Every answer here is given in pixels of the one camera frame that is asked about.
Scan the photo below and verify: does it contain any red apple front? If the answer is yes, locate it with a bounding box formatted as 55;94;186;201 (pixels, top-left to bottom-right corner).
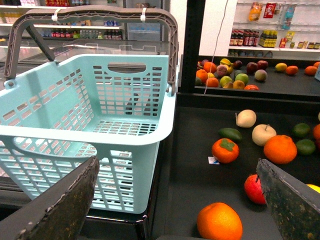
244;174;266;205

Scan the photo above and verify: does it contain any white onion-shaped fruit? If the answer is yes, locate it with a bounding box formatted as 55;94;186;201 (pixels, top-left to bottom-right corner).
235;109;257;128

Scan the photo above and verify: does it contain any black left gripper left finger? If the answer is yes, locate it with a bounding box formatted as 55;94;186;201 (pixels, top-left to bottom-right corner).
0;156;100;240

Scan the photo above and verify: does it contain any white drinks shelving unit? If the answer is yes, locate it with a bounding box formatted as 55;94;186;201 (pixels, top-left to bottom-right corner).
0;0;126;43

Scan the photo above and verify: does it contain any large orange middle tray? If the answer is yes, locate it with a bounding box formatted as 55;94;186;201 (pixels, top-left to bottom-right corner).
263;135;298;165

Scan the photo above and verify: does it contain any green lime upper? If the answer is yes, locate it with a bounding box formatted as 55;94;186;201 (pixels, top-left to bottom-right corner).
291;122;311;138

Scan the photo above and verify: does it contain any orange persimmon with green calyx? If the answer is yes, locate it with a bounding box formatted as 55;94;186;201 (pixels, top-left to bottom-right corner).
211;138;240;164

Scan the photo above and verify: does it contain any dark green avocado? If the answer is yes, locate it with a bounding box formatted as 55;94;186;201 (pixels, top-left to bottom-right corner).
218;127;243;143

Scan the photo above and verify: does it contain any black shelf upright post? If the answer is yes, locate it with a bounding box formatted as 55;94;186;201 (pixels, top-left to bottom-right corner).
180;0;206;93

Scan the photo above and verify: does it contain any green lime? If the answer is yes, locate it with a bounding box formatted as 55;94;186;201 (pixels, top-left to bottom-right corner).
291;122;311;138
295;139;316;156

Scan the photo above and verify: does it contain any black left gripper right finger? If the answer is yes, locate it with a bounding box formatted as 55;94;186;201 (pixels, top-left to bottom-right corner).
256;158;320;240

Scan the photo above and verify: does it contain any white hanging cord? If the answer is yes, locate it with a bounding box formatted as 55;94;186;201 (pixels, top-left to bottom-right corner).
203;0;230;95

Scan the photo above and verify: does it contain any large orange front centre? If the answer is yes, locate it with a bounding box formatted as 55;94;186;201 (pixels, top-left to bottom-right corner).
196;202;243;240

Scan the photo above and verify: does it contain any yellow lemon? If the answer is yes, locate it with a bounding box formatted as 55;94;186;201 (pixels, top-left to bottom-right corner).
307;183;320;193

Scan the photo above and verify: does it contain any small orange back tray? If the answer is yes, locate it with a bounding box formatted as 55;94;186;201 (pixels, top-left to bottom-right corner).
312;124;320;140

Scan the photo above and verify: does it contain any green lime lower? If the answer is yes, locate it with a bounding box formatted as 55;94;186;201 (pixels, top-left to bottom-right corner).
295;139;316;156

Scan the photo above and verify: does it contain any white pear with stem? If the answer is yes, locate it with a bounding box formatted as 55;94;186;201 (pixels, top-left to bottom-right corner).
251;124;277;147

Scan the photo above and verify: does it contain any light blue shopping basket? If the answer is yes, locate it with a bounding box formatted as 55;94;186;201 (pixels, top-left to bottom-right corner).
0;54;176;214

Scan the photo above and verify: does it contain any white zip tie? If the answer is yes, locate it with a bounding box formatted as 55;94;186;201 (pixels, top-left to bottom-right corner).
140;7;147;23

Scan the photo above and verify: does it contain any white wall goods shelf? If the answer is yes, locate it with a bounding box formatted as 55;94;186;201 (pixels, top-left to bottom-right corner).
233;0;320;60

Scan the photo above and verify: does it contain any glass top freezer chest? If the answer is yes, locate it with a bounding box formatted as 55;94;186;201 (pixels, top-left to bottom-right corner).
0;39;177;91

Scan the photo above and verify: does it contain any grey basket handle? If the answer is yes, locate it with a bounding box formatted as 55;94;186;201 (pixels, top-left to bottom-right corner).
4;5;179;87

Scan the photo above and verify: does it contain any small blue white label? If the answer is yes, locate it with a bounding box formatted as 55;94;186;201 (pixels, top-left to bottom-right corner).
208;156;220;165

